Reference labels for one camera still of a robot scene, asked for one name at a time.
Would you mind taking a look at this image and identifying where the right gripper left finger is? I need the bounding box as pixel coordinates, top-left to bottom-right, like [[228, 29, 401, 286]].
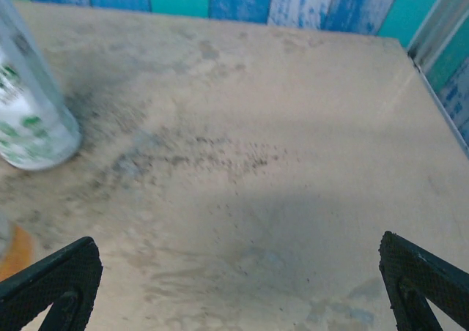
[[0, 235, 104, 331]]

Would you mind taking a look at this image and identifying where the white bottle green red label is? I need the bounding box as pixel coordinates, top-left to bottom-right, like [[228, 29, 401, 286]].
[[0, 0, 82, 171]]

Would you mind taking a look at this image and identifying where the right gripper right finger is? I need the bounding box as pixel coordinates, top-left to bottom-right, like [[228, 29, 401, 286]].
[[378, 230, 469, 331]]

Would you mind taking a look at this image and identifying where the aluminium table side rail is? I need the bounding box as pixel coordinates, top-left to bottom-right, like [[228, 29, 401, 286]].
[[413, 62, 469, 147]]

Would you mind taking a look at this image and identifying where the aluminium frame post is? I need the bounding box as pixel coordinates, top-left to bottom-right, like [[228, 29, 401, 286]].
[[405, 0, 469, 68]]

